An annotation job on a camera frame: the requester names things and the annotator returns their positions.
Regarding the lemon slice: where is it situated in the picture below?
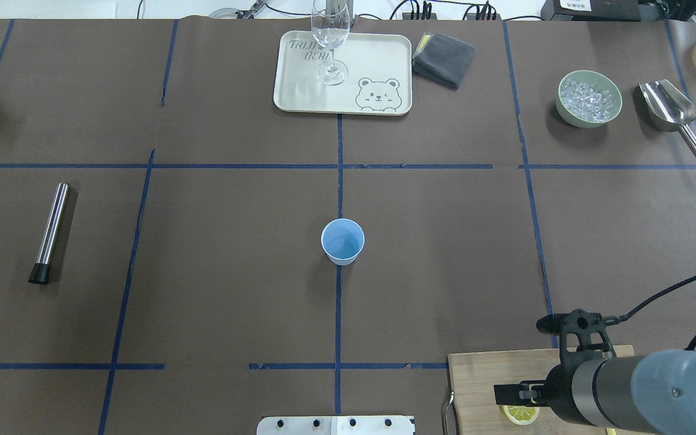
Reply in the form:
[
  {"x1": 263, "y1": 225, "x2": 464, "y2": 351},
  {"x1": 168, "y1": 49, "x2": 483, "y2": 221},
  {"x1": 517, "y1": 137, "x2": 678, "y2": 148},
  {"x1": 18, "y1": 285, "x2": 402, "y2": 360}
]
[{"x1": 500, "y1": 405, "x2": 540, "y2": 426}]

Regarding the steel ice scoop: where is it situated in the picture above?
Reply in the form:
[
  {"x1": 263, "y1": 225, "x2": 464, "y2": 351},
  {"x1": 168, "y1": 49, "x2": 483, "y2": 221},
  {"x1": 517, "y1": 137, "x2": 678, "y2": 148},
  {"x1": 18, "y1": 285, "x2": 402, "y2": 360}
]
[{"x1": 638, "y1": 79, "x2": 696, "y2": 159}]

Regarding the folded grey cloth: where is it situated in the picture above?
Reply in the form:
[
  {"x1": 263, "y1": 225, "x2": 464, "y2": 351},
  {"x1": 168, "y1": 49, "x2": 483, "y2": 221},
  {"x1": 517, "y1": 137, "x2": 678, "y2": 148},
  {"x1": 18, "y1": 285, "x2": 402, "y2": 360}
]
[{"x1": 411, "y1": 33, "x2": 476, "y2": 90}]

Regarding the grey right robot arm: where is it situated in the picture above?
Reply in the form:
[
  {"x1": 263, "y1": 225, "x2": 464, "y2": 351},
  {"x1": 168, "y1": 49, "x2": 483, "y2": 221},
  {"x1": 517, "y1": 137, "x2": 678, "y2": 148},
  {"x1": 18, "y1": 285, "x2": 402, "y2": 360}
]
[{"x1": 494, "y1": 349, "x2": 696, "y2": 434}]

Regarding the green bowl of ice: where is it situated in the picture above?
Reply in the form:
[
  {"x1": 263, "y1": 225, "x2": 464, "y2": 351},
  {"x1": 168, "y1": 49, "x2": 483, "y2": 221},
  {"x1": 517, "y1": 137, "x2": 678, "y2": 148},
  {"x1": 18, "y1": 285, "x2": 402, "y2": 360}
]
[{"x1": 555, "y1": 71, "x2": 622, "y2": 129}]

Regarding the cream bear serving tray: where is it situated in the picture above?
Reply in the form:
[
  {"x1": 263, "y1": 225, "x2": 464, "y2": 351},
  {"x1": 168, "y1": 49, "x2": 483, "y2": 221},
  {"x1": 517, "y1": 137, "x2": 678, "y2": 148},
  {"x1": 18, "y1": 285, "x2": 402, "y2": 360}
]
[{"x1": 273, "y1": 30, "x2": 413, "y2": 116}]

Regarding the light blue plastic cup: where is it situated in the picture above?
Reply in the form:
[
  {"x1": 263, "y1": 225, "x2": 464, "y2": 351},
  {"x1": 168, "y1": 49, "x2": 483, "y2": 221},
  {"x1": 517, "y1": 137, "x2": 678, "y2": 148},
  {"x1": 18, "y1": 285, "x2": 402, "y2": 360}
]
[{"x1": 320, "y1": 218, "x2": 366, "y2": 266}]

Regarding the black power strip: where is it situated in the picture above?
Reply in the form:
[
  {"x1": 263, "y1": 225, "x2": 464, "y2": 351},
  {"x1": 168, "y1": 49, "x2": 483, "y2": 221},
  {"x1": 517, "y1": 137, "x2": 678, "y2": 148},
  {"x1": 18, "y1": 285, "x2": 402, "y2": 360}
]
[{"x1": 394, "y1": 1, "x2": 437, "y2": 21}]

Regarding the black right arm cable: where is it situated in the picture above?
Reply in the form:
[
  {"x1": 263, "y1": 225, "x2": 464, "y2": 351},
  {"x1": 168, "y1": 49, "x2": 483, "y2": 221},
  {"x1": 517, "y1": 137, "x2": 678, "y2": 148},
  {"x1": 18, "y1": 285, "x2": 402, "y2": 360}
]
[{"x1": 605, "y1": 265, "x2": 696, "y2": 351}]

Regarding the black box with label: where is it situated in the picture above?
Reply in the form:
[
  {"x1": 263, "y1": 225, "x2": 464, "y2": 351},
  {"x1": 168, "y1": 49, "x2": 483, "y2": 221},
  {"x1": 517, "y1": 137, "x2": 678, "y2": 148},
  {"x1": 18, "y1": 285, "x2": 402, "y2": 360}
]
[{"x1": 540, "y1": 1, "x2": 641, "y2": 22}]

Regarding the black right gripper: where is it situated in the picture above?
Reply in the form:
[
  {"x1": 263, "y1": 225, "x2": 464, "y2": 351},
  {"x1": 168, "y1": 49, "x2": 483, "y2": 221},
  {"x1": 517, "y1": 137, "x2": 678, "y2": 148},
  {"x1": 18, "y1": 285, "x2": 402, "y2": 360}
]
[{"x1": 494, "y1": 381, "x2": 549, "y2": 407}]

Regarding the wooden cutting board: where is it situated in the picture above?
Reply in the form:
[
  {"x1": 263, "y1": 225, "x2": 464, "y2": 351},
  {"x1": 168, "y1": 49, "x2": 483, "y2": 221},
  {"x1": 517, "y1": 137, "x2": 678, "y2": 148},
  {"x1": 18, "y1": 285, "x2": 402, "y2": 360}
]
[{"x1": 448, "y1": 349, "x2": 607, "y2": 434}]

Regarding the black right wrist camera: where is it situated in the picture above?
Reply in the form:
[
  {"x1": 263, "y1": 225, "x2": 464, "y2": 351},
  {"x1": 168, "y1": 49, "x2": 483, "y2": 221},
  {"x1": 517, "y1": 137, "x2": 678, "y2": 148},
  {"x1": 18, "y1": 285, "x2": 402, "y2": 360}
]
[{"x1": 536, "y1": 309, "x2": 619, "y2": 353}]

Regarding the clear wine glass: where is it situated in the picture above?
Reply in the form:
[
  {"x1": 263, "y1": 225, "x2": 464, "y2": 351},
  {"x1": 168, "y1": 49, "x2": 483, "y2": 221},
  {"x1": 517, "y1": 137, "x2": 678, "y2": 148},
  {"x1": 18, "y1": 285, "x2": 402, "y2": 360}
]
[{"x1": 311, "y1": 1, "x2": 351, "y2": 86}]

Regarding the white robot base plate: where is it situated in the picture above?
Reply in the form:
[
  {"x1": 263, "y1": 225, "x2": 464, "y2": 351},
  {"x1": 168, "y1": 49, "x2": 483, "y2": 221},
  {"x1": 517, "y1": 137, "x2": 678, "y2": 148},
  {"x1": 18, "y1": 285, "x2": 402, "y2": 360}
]
[{"x1": 256, "y1": 415, "x2": 416, "y2": 434}]

